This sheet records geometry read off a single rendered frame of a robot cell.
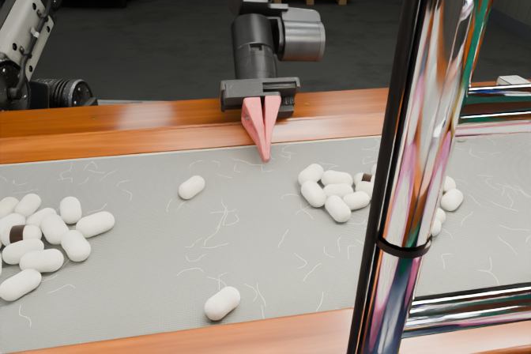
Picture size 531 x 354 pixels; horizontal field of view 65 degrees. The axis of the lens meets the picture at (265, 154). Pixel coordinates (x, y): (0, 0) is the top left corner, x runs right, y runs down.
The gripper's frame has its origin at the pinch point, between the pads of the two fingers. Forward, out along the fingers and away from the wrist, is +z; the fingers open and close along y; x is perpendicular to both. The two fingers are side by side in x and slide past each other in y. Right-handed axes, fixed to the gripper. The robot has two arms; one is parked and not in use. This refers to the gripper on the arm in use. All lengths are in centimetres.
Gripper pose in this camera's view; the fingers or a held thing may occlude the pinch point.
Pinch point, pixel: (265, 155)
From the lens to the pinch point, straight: 53.1
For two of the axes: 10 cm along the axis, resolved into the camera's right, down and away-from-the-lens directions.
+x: -1.0, 3.5, 9.3
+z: 1.1, 9.4, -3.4
